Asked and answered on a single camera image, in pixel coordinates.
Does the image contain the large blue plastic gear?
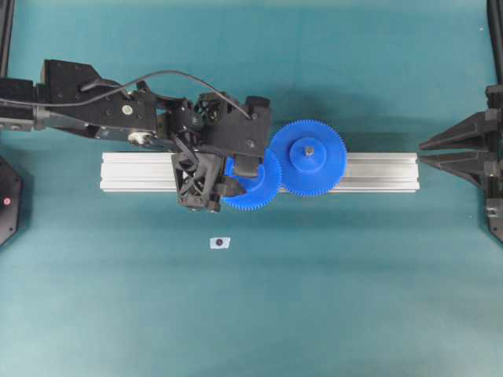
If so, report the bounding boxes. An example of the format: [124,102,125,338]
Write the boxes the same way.
[270,119,347,196]

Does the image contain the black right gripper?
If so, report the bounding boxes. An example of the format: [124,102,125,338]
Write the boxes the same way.
[419,84,502,240]

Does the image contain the small blue plastic gear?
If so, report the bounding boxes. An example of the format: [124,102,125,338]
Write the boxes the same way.
[222,149,282,210]

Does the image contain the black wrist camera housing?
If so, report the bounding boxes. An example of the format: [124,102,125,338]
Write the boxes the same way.
[198,93,272,158]

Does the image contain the black base with red light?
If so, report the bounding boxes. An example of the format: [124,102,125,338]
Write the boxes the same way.
[0,157,22,245]

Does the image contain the black frame post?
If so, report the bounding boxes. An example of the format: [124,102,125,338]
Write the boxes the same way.
[486,0,502,85]
[0,0,16,78]

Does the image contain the white sticker with dark dot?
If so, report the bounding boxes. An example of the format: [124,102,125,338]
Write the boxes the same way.
[209,237,231,250]

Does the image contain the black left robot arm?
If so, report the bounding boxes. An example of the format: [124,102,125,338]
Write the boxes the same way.
[1,60,272,212]

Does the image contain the black left frame post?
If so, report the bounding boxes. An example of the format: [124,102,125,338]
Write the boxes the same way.
[0,0,16,78]

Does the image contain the silver aluminium extrusion rail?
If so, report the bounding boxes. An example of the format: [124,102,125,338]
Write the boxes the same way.
[100,152,420,193]

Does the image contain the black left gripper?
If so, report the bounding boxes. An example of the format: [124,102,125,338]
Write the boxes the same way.
[158,93,261,212]

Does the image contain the black right frame post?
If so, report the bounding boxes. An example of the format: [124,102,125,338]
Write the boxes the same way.
[486,0,502,85]

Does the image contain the black camera cable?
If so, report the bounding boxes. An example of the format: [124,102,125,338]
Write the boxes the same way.
[0,69,253,120]

